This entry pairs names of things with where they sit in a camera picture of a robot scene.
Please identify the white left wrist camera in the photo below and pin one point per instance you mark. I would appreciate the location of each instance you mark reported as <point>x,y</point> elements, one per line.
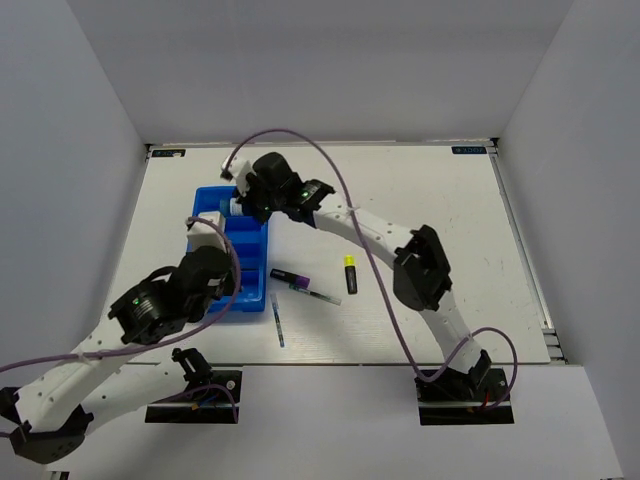
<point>202,234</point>

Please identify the purple cap black marker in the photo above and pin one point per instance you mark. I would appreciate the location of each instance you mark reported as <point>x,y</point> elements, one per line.
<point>290,278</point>

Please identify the right corner label sticker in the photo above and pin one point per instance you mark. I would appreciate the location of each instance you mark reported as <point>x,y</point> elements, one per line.
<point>468,150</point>

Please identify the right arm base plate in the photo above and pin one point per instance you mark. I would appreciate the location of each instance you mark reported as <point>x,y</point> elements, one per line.
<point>440,405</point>

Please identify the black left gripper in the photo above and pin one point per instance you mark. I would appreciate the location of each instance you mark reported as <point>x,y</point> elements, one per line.
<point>224,290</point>

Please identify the left corner label sticker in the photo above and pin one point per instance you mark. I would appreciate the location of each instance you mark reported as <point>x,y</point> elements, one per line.
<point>168,153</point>

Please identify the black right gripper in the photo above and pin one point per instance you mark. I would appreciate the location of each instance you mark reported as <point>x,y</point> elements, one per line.
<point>254,182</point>

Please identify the blue gel jar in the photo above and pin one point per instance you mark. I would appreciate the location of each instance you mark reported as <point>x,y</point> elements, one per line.
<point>232,207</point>

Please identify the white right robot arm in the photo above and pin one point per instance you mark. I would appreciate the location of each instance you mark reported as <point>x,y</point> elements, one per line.
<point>421,270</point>

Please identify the yellow cap highlighter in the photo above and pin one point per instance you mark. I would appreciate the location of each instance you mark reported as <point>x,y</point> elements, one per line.
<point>350,275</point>

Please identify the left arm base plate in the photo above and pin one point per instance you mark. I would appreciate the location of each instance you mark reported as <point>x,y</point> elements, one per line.
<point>203,407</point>

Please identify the corner label sticker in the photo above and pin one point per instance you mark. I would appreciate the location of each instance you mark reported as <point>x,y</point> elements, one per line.
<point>168,153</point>
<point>468,150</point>

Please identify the blue white pen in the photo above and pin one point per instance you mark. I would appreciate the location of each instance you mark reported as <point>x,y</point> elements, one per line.
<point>277,319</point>

